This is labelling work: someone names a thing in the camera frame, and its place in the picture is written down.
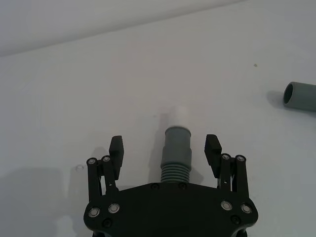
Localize grey ribbed hose with cuff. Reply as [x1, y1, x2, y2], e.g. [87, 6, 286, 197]
[160, 126, 193, 185]

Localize grey plastic tube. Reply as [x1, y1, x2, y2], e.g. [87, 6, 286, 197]
[282, 81, 316, 113]

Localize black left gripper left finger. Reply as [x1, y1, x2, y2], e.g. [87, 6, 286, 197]
[86, 135, 125, 201]

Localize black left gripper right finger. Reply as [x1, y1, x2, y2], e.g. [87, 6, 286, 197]
[204, 134, 250, 198]

